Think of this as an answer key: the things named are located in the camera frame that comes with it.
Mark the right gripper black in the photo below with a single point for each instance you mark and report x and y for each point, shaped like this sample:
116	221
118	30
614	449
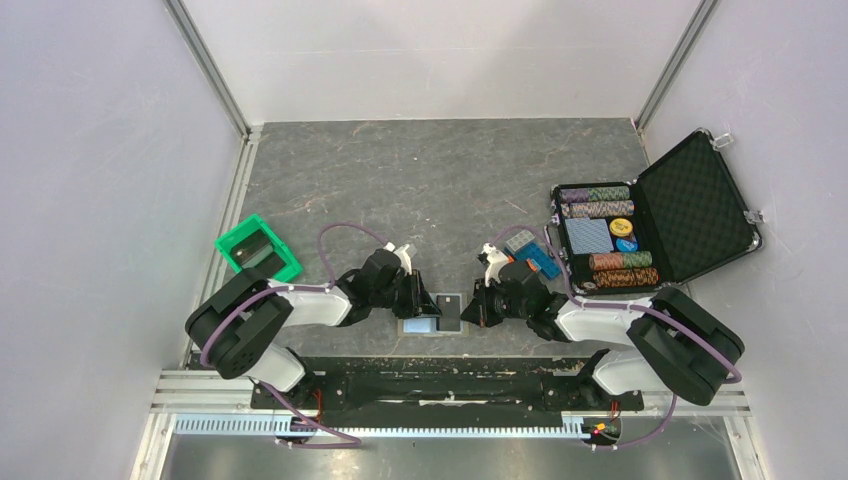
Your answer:
477	311

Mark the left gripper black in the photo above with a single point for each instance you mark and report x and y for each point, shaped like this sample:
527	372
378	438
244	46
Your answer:
415	306

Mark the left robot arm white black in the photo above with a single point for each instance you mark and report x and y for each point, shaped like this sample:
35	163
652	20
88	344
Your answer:
235	328

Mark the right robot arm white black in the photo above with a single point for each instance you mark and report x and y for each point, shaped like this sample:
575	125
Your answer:
664	342

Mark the blue playing card deck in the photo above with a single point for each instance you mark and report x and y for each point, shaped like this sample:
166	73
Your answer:
588	236

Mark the blue toy brick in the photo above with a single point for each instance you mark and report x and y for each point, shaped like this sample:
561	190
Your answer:
548	267

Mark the grey toy brick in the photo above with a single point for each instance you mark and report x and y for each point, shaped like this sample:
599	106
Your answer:
519	241

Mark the poker chip row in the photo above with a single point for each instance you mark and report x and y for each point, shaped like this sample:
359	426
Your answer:
620	260
594	194
599	209
621	278

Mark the top poker chip row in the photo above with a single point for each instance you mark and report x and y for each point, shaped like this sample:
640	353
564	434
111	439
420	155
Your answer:
594	194

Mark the blue round chip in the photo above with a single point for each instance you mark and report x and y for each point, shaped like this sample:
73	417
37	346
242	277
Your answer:
626	245

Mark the yellow dealer button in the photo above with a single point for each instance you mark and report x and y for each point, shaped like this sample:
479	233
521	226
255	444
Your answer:
621	227

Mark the bottom poker chip row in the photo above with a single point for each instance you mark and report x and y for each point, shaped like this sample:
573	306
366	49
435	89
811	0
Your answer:
621	278

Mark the green plastic bin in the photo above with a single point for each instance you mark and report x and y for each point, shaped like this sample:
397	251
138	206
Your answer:
254	222

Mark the black poker chip case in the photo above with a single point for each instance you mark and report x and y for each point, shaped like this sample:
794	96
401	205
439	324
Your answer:
689	214

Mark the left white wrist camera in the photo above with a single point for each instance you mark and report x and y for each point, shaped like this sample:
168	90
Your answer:
404	253

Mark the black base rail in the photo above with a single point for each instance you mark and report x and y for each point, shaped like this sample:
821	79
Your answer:
452	392

